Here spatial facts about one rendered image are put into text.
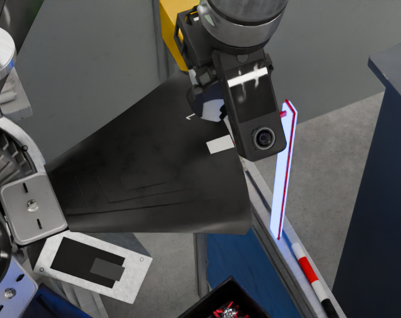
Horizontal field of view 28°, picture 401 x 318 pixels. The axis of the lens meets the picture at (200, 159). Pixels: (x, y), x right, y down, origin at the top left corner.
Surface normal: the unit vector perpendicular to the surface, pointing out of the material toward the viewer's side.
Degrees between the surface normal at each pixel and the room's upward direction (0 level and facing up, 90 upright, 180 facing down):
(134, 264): 50
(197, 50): 17
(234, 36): 104
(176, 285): 0
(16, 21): 36
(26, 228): 0
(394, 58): 0
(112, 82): 90
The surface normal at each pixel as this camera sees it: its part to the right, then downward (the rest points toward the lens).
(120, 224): 0.15, -0.36
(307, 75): 0.41, 0.74
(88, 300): -0.02, -0.58
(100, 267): 0.30, 0.20
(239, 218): 0.29, -0.18
